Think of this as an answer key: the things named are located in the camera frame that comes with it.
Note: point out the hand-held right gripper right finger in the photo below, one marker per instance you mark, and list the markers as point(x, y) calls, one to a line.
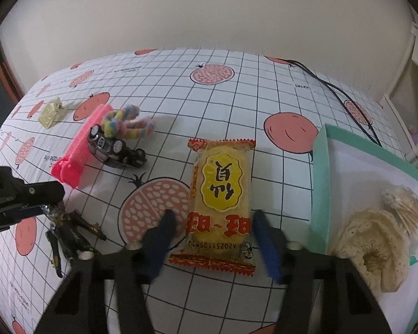
point(268, 247)

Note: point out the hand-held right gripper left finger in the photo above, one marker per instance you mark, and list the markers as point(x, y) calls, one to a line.
point(160, 240)

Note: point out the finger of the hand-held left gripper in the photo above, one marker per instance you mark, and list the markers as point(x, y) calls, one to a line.
point(21, 213)
point(38, 191)

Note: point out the black yellow robot toy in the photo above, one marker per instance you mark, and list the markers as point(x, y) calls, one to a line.
point(69, 235)

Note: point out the pink plastic comb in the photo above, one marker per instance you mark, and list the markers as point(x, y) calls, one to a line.
point(80, 149)

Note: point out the yellow red snack packet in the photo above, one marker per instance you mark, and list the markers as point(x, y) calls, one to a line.
point(223, 188)

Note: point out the teal cardboard box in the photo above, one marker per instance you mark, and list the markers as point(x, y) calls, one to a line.
point(322, 188)

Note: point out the black toy car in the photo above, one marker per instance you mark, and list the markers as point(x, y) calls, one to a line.
point(116, 151)

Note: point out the cream crochet hat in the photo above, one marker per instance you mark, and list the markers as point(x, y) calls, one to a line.
point(365, 236)

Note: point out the clear bag of cotton swabs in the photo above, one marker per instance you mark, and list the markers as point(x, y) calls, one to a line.
point(409, 212)

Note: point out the pomegranate print grid bed sheet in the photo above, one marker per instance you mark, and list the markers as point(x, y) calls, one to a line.
point(230, 111)

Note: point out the purple toy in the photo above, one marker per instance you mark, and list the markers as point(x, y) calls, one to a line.
point(416, 136)

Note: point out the white shelf unit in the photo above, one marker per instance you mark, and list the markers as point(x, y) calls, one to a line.
point(404, 73)

